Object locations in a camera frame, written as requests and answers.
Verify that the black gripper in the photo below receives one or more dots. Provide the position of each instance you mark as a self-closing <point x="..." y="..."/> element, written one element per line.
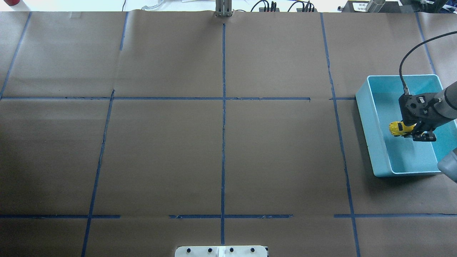
<point x="430" y="115"/>

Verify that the yellow beetle toy car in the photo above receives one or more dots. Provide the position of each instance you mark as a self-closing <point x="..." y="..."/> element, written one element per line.
<point x="398" y="128"/>

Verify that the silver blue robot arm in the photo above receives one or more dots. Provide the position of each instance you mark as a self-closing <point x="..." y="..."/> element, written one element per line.
<point x="448" y="107"/>

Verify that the turquoise plastic bin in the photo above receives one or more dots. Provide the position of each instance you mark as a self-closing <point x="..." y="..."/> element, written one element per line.
<point x="391" y="156"/>

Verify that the silver metal cup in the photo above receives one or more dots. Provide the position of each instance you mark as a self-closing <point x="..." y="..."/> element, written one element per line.
<point x="374" y="6"/>

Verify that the black box on table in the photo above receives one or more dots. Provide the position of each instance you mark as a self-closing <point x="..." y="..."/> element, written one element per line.
<point x="360" y="6"/>

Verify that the black power strip right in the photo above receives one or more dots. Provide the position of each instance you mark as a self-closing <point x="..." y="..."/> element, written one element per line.
<point x="306" y="7"/>

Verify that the black power strip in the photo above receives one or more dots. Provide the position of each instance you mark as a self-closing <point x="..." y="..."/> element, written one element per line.
<point x="268" y="6"/>
<point x="306" y="7"/>

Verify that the black power strip left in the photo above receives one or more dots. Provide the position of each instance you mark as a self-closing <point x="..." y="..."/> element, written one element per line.
<point x="268" y="6"/>

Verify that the red cylinder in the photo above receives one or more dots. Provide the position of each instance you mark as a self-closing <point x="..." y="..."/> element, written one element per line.
<point x="12" y="2"/>

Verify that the aluminium frame post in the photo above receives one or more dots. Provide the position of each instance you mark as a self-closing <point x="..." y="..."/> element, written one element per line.
<point x="223" y="8"/>

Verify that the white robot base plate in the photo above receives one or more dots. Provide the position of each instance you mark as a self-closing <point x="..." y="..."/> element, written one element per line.
<point x="222" y="251"/>

